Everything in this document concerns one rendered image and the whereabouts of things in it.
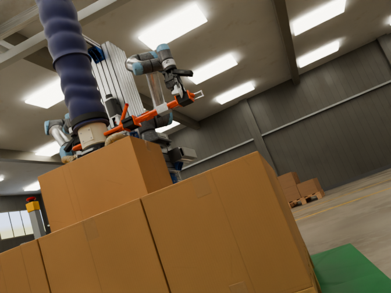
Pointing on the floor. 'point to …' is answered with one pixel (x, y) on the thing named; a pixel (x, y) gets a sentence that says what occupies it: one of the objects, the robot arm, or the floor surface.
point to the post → (39, 231)
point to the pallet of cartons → (299, 189)
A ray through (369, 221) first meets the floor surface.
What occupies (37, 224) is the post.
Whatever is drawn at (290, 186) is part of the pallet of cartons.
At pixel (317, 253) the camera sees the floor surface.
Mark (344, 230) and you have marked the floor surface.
